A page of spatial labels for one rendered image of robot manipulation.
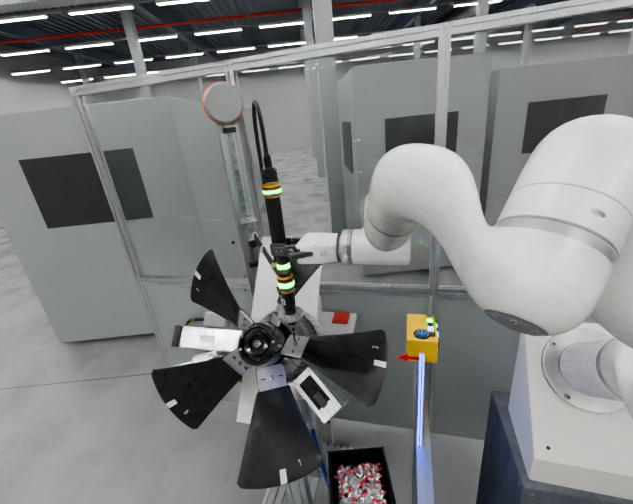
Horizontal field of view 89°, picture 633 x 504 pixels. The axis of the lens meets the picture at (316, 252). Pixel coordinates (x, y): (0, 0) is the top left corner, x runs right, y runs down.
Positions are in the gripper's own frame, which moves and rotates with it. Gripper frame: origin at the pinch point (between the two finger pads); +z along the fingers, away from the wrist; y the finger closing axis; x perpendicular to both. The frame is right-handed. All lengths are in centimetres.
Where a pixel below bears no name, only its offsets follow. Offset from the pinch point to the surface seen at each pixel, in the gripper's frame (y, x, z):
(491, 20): 71, 54, -58
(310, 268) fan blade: 10.2, -11.1, -3.8
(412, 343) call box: 21, -44, -33
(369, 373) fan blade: -4.8, -34.0, -21.7
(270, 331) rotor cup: -3.1, -24.4, 5.6
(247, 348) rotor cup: -6.1, -28.5, 12.0
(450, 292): 70, -51, -51
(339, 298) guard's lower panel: 70, -58, 2
